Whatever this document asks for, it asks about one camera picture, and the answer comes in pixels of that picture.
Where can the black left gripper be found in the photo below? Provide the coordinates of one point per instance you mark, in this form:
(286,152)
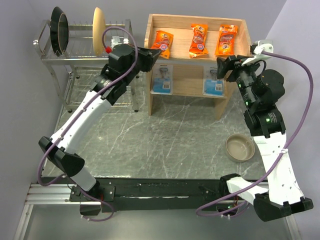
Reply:
(149,56)

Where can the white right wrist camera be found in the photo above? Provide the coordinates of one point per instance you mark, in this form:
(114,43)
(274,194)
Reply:
(257,50)

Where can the wooden two-tier shelf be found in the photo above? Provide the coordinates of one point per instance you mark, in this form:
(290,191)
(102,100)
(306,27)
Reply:
(188,72)

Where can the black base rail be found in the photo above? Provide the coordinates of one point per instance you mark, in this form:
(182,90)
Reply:
(130,194)

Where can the aluminium frame rail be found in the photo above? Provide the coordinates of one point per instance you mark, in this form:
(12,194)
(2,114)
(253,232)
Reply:
(48,213)

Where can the beige ceramic bowl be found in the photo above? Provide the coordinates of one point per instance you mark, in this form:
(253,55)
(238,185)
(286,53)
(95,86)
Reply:
(239,148)

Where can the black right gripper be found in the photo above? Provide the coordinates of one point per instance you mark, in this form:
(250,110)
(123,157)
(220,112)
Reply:
(232,62)

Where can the black plate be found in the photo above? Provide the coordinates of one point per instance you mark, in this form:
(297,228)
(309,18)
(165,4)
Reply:
(59,31)

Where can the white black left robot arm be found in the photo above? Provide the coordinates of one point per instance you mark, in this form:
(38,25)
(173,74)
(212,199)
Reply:
(124,63)

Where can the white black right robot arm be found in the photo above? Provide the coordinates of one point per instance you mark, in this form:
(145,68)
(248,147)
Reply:
(260,93)

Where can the metal dish rack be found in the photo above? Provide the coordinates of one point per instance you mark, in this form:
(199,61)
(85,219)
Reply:
(79,59)

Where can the beige wooden plate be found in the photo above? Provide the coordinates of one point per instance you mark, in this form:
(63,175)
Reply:
(98,27)

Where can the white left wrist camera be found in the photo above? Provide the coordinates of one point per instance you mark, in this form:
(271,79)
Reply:
(115,40)

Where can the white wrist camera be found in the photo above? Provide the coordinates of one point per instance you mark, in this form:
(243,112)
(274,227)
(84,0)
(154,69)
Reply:
(115,40)
(257,50)

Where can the orange razor pack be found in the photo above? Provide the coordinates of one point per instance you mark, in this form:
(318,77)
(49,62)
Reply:
(226,40)
(163,41)
(198,45)

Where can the blue razor blister pack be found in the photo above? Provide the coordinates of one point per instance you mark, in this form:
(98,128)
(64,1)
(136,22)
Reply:
(212,86)
(162,79)

